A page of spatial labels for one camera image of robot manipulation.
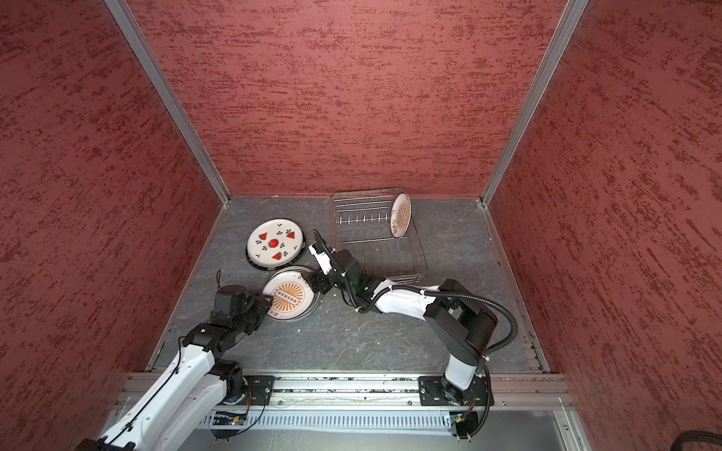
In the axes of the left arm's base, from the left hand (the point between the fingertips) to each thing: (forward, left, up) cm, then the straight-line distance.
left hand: (272, 307), depth 85 cm
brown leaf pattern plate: (+35, -42, +4) cm, 55 cm away
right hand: (+8, -13, +8) cm, 17 cm away
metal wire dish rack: (+33, -27, +2) cm, 43 cm away
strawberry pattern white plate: (+26, +6, -2) cm, 27 cm away
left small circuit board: (-28, +7, -7) cm, 29 cm away
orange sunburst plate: (+4, -5, -3) cm, 7 cm away
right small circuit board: (-28, -56, -5) cm, 62 cm away
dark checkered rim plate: (+19, -3, -3) cm, 19 cm away
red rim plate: (+5, -13, -2) cm, 14 cm away
